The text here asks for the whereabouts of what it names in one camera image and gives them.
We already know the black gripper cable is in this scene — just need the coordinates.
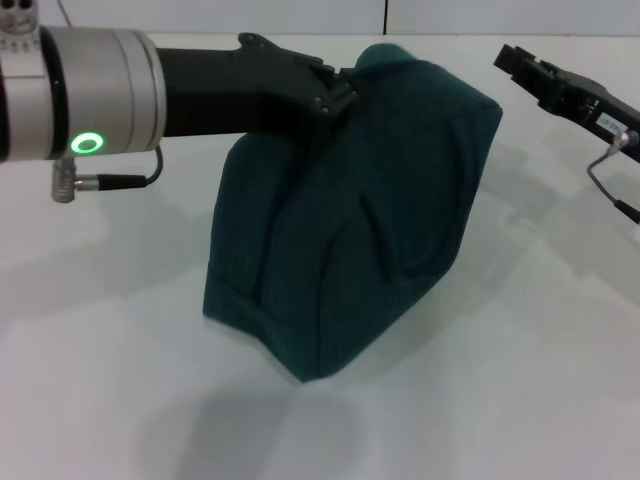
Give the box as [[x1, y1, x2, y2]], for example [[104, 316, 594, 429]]
[[51, 144, 165, 204], [586, 128, 640, 225]]

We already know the teal insulated lunch bag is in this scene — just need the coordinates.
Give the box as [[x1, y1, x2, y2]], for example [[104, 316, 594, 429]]
[[202, 42, 504, 385]]

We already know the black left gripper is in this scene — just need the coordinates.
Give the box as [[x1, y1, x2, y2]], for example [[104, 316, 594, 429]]
[[155, 32, 384, 151]]

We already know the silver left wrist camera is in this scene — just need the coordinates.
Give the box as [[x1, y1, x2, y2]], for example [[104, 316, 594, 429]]
[[0, 0, 40, 34]]

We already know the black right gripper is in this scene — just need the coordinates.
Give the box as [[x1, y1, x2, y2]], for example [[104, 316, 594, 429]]
[[492, 43, 640, 165]]

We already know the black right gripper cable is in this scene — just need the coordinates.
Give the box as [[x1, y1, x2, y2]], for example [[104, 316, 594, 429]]
[[586, 128, 640, 225]]

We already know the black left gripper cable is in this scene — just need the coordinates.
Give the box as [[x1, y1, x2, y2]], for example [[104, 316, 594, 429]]
[[51, 144, 165, 204]]

